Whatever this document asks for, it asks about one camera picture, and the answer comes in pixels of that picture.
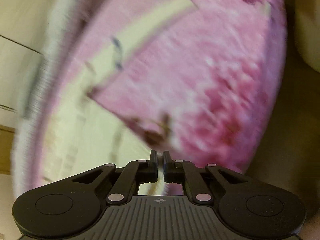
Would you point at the white knit sweater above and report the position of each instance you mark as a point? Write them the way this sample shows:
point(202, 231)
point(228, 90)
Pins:
point(78, 134)

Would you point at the striped grey folded quilt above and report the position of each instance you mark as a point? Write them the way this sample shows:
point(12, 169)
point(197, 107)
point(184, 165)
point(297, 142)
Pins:
point(62, 25)

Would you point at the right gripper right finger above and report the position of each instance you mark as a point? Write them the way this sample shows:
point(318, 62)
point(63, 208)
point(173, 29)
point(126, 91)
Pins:
point(201, 185)

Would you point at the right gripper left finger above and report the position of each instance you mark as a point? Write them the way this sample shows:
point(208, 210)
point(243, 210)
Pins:
point(117, 185)

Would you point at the pink floral bed blanket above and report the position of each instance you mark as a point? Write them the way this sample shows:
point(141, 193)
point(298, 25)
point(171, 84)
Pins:
point(201, 87)

